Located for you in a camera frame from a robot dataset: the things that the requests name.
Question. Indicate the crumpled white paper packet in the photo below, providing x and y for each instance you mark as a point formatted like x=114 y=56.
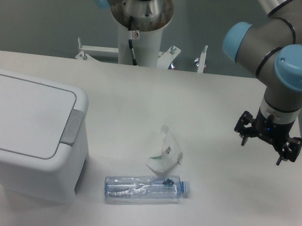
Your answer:
x=170 y=154

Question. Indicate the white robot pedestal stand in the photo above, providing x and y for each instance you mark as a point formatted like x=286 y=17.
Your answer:
x=140 y=28

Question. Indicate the clear plastic water bottle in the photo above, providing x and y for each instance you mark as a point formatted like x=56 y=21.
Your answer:
x=145 y=189

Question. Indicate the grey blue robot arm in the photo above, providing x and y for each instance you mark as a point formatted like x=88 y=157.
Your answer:
x=272 y=53

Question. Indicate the white push-lid trash can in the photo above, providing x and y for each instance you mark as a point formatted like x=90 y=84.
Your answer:
x=43 y=141

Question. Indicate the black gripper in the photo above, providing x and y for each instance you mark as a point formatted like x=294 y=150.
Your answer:
x=273 y=133

